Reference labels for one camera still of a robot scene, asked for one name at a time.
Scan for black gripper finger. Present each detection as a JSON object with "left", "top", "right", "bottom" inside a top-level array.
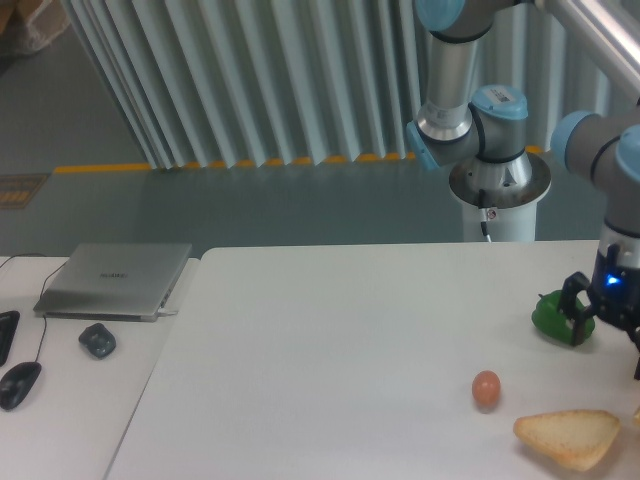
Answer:
[
  {"left": 622, "top": 324, "right": 640, "bottom": 380},
  {"left": 558, "top": 272, "right": 595, "bottom": 346}
]

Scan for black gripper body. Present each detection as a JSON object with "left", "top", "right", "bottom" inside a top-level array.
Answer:
[{"left": 588, "top": 244, "right": 639, "bottom": 331}]

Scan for triangular toasted bread slice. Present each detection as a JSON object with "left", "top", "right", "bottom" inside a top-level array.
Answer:
[{"left": 513, "top": 409, "right": 621, "bottom": 472}]

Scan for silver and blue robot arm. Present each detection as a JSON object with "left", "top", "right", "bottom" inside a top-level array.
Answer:
[{"left": 406, "top": 1, "right": 639, "bottom": 346}]

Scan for green bell pepper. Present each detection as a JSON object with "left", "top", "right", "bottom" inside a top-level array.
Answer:
[{"left": 531, "top": 290, "right": 573, "bottom": 345}]

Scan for brown egg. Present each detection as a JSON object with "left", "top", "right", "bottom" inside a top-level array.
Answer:
[{"left": 472, "top": 370, "right": 501, "bottom": 407}]

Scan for grey folding screen partition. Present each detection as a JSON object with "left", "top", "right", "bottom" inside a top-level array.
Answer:
[{"left": 64, "top": 1, "right": 639, "bottom": 169}]

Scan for silver closed laptop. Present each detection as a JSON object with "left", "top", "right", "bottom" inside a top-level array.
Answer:
[{"left": 34, "top": 243, "right": 192, "bottom": 322}]

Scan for dark grey earbuds case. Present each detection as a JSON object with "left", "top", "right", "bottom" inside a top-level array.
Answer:
[{"left": 78, "top": 323, "right": 117, "bottom": 360}]

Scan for black computer mouse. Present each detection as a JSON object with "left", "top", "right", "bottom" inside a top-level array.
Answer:
[{"left": 0, "top": 361, "right": 42, "bottom": 411}]

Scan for black keyboard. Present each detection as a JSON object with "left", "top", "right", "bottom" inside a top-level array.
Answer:
[{"left": 0, "top": 310, "right": 20, "bottom": 366}]

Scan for plastic wrapped cardboard box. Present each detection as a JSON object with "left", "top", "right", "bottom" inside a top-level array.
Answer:
[{"left": 1, "top": 0, "right": 70, "bottom": 58}]

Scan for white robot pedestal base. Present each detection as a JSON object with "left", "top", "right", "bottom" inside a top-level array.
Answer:
[{"left": 449, "top": 152, "right": 551, "bottom": 243}]

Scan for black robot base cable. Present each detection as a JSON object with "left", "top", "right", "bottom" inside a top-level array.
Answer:
[{"left": 477, "top": 188, "right": 494, "bottom": 243}]

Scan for black mouse cable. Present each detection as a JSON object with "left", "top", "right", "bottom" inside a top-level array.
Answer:
[{"left": 0, "top": 252, "right": 71, "bottom": 365}]

